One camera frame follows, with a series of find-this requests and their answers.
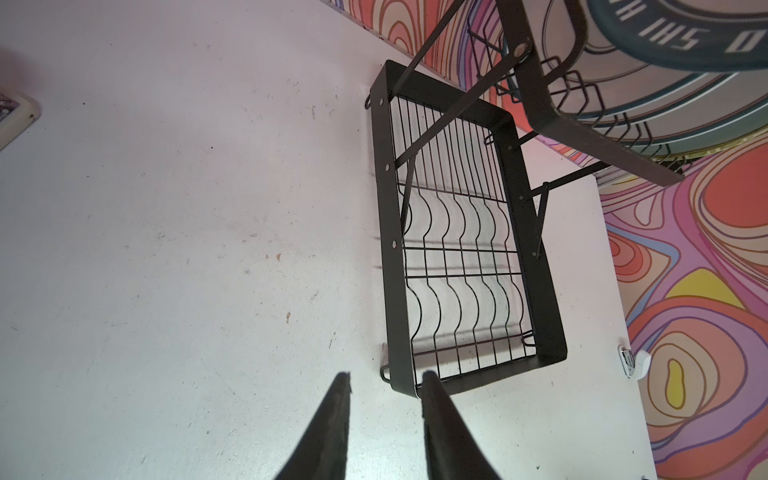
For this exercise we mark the white calculator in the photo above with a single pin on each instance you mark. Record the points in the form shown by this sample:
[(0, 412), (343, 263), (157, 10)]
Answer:
[(18, 112)]

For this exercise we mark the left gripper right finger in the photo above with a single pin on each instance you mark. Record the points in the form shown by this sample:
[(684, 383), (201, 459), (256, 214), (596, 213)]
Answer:
[(451, 451)]

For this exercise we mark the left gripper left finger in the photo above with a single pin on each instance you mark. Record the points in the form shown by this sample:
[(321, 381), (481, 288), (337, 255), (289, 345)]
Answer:
[(322, 451)]

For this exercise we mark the small white table clip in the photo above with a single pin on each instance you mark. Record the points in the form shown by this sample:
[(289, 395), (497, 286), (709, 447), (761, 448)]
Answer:
[(635, 365)]

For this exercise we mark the white plate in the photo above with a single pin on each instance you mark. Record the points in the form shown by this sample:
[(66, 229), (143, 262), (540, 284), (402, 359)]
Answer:
[(661, 112)]

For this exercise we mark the black wire dish rack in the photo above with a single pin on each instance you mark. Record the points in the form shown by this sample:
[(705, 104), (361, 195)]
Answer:
[(463, 180)]

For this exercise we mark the black rimmed lettered plate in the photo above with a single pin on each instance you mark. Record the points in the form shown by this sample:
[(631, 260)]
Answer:
[(721, 36)]

